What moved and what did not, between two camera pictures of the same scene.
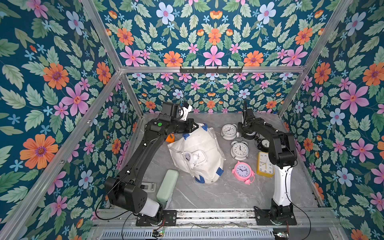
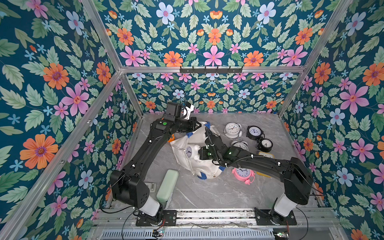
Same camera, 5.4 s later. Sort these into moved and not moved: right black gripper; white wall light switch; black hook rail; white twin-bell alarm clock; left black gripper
Moved: right black gripper; white twin-bell alarm clock
Not moved: left black gripper; white wall light switch; black hook rail
